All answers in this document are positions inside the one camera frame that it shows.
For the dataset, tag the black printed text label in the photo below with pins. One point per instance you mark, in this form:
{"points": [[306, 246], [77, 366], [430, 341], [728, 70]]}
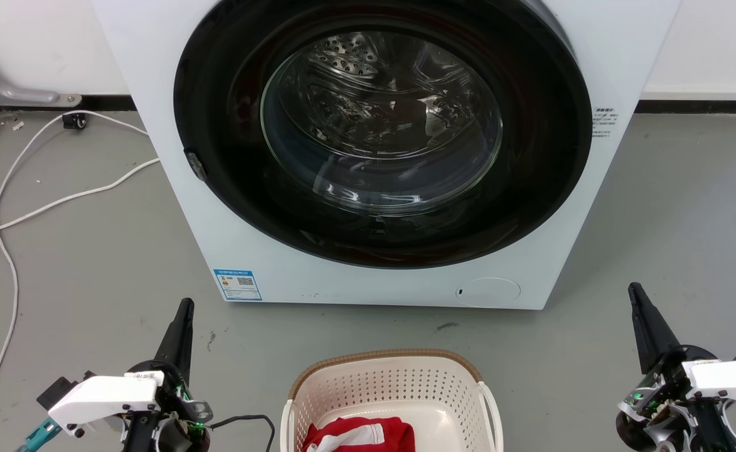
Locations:
{"points": [[604, 122]]}

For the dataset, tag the white front-load washing machine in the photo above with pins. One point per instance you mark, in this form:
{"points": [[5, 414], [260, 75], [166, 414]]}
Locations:
{"points": [[154, 157]]}

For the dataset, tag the red and white garment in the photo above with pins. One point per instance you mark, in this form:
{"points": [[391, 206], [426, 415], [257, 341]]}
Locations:
{"points": [[361, 436]]}

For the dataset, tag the round white filter cover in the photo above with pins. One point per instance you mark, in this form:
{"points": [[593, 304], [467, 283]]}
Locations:
{"points": [[488, 292]]}

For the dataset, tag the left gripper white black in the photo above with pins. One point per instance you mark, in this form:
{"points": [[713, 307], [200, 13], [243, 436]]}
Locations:
{"points": [[107, 397]]}

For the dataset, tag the blue energy label sticker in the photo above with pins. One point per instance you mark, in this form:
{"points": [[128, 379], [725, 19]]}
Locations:
{"points": [[238, 284]]}

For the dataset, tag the perforated steel washer drum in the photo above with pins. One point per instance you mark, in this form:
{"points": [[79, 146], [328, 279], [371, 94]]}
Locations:
{"points": [[355, 69]]}

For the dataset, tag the black round washer door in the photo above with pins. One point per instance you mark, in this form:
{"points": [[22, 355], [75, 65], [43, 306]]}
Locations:
{"points": [[229, 188]]}

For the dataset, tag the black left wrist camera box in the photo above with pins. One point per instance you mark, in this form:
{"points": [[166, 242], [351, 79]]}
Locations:
{"points": [[60, 389]]}

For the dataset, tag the grey bent pipe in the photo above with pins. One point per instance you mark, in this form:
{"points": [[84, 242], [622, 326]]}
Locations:
{"points": [[4, 85]]}

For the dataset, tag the cream perforated laundry basket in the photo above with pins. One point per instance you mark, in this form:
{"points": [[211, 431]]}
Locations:
{"points": [[399, 383]]}

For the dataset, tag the small black caster wheel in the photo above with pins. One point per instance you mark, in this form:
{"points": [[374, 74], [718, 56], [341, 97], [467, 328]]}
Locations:
{"points": [[74, 121]]}

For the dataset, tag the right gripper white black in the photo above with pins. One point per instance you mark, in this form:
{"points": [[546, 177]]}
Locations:
{"points": [[719, 380]]}

